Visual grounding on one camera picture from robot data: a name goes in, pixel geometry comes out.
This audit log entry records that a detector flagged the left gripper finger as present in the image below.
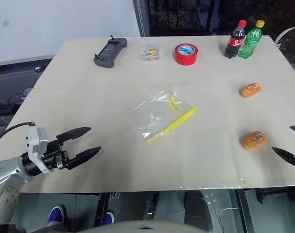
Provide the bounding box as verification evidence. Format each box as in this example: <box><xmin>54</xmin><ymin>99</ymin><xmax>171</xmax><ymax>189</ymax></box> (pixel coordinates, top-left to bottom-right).
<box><xmin>64</xmin><ymin>146</ymin><xmax>102</xmax><ymax>170</ymax></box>
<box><xmin>56</xmin><ymin>126</ymin><xmax>92</xmax><ymax>146</ymax></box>

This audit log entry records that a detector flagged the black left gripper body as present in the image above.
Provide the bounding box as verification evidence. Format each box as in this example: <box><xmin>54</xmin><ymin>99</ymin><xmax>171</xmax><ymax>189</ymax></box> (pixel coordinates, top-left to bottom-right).
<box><xmin>41</xmin><ymin>139</ymin><xmax>72</xmax><ymax>170</ymax></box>

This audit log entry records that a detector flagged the sesame bread bun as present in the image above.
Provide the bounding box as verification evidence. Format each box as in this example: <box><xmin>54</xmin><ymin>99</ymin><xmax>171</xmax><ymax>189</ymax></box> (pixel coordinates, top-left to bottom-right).
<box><xmin>242</xmin><ymin>131</ymin><xmax>268</xmax><ymax>151</ymax></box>
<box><xmin>239</xmin><ymin>83</ymin><xmax>262</xmax><ymax>99</ymax></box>

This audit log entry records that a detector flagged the clear yellow zipper bag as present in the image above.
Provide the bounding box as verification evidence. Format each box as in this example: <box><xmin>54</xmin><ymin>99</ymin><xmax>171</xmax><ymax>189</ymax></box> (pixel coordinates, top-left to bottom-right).
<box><xmin>130</xmin><ymin>89</ymin><xmax>198</xmax><ymax>144</ymax></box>

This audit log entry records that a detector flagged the black table leg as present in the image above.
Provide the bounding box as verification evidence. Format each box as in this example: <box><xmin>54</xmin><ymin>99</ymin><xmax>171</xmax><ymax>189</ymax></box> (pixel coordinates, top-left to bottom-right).
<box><xmin>95</xmin><ymin>193</ymin><xmax>109</xmax><ymax>233</ymax></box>
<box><xmin>234</xmin><ymin>189</ymin><xmax>250</xmax><ymax>233</ymax></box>

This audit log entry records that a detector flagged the blue shoe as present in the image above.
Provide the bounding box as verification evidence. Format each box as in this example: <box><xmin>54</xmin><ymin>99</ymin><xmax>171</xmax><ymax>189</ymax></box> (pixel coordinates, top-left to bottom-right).
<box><xmin>104</xmin><ymin>211</ymin><xmax>115</xmax><ymax>226</ymax></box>
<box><xmin>47</xmin><ymin>206</ymin><xmax>66</xmax><ymax>227</ymax></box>

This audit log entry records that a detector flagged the grey red floor box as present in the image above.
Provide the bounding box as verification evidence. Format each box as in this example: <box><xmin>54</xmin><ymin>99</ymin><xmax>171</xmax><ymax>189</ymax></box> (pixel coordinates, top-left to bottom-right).
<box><xmin>13</xmin><ymin>88</ymin><xmax>33</xmax><ymax>113</ymax></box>

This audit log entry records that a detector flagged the grey handheld remote controller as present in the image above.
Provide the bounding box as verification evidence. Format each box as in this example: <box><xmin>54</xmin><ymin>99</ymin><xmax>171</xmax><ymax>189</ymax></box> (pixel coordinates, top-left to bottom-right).
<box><xmin>93</xmin><ymin>35</ymin><xmax>128</xmax><ymax>69</ymax></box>

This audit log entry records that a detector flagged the green bottle yellow cap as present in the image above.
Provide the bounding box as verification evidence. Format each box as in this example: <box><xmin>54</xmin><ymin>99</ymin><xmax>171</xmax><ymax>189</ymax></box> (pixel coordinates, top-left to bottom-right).
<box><xmin>237</xmin><ymin>20</ymin><xmax>265</xmax><ymax>60</ymax></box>

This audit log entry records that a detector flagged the cola bottle red cap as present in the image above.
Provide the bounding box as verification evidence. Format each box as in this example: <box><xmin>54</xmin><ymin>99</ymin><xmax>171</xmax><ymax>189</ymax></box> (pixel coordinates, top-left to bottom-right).
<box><xmin>225</xmin><ymin>20</ymin><xmax>247</xmax><ymax>59</ymax></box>

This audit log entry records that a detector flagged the clear plastic parts box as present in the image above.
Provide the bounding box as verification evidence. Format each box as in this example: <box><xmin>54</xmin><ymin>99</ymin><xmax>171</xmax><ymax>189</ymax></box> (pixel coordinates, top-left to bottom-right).
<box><xmin>139</xmin><ymin>41</ymin><xmax>162</xmax><ymax>62</ymax></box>

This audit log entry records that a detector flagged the red tape roll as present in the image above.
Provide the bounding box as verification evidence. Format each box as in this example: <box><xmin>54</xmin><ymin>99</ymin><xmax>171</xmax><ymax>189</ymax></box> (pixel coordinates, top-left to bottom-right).
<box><xmin>174</xmin><ymin>43</ymin><xmax>198</xmax><ymax>66</ymax></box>

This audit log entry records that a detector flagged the grey window pillar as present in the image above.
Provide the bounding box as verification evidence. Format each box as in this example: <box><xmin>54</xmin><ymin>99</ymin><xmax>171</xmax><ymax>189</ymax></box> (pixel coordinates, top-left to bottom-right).
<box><xmin>134</xmin><ymin>0</ymin><xmax>151</xmax><ymax>37</ymax></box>

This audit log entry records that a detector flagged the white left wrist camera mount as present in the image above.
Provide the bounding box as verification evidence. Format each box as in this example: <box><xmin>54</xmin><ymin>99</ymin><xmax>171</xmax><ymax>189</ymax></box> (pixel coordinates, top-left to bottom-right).
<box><xmin>26</xmin><ymin>124</ymin><xmax>52</xmax><ymax>175</ymax></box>

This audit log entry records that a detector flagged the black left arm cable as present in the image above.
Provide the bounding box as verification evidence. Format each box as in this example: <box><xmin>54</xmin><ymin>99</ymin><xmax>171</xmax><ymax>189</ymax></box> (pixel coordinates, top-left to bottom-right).
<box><xmin>0</xmin><ymin>122</ymin><xmax>36</xmax><ymax>149</ymax></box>

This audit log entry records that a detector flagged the black floor cable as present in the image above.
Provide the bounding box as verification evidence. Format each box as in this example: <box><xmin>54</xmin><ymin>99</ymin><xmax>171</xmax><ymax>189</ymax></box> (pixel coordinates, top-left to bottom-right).
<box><xmin>0</xmin><ymin>93</ymin><xmax>25</xmax><ymax>127</ymax></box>

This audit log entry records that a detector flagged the white curved chair frame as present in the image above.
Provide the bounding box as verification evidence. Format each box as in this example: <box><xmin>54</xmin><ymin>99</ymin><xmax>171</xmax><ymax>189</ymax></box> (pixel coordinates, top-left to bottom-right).
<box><xmin>274</xmin><ymin>27</ymin><xmax>295</xmax><ymax>64</ymax></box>

